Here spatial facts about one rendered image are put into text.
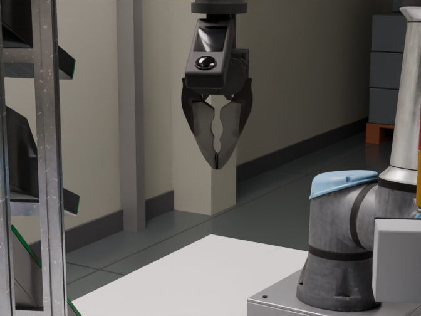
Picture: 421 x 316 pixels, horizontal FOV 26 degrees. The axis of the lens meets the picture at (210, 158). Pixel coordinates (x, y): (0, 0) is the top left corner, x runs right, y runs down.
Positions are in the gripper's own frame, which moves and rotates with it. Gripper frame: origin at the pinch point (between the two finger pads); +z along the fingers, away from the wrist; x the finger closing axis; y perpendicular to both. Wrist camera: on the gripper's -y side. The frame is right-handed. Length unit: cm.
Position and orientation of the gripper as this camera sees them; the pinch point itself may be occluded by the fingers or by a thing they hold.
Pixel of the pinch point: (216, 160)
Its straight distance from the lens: 117.2
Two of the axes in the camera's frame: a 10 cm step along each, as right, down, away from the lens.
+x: -9.9, -0.3, 1.0
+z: 0.0, 9.8, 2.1
